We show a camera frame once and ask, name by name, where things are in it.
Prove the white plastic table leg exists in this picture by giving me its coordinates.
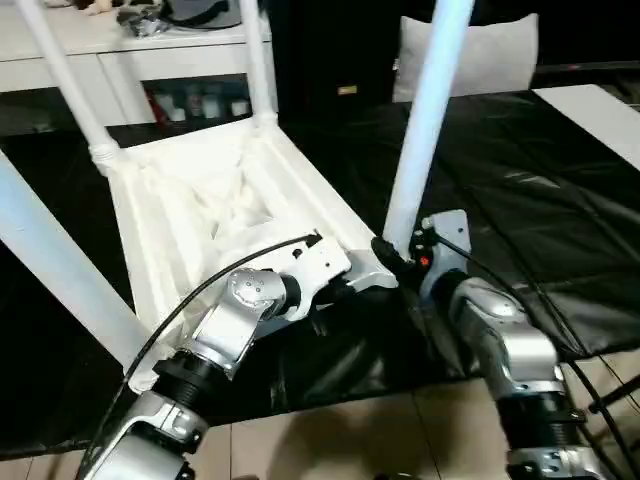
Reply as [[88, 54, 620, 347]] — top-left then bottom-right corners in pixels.
[[239, 0, 279, 130], [14, 0, 122, 174], [383, 0, 476, 251], [0, 147, 152, 374]]

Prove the white plastic table top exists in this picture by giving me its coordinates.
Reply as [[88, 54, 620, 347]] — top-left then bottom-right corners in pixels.
[[102, 122, 401, 394]]

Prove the black work mat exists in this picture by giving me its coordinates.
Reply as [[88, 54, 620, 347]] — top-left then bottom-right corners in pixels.
[[0, 87, 640, 449]]

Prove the black speaker with gold label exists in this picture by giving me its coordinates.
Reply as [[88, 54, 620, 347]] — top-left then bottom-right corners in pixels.
[[269, 0, 407, 121]]

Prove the grey cushion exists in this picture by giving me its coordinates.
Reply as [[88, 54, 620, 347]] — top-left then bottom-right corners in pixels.
[[392, 13, 540, 104]]

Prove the white flat panel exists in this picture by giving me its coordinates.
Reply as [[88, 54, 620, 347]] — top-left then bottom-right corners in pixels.
[[532, 83, 640, 170]]

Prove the black stand leg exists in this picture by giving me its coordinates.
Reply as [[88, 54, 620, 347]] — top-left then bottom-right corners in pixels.
[[587, 372, 640, 415]]

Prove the grey helmet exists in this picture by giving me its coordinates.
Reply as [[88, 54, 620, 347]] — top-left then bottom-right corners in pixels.
[[164, 0, 242, 30]]

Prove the white sideboard with glass doors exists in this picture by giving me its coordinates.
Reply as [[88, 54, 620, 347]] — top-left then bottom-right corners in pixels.
[[0, 0, 275, 137]]

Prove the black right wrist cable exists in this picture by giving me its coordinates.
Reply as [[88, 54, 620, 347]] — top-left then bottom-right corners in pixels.
[[433, 234, 640, 480]]

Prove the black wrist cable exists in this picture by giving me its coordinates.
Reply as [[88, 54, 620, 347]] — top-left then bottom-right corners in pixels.
[[74, 230, 322, 480], [433, 234, 640, 480]]

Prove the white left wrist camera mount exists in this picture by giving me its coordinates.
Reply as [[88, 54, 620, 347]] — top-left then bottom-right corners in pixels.
[[278, 233, 352, 322]]

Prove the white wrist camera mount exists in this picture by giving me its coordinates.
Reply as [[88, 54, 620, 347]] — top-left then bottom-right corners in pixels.
[[418, 209, 472, 297], [278, 233, 352, 322]]

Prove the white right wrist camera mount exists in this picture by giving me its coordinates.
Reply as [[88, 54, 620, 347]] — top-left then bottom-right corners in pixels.
[[418, 209, 472, 297]]

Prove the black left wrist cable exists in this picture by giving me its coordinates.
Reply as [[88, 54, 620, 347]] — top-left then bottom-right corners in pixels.
[[74, 230, 322, 480]]

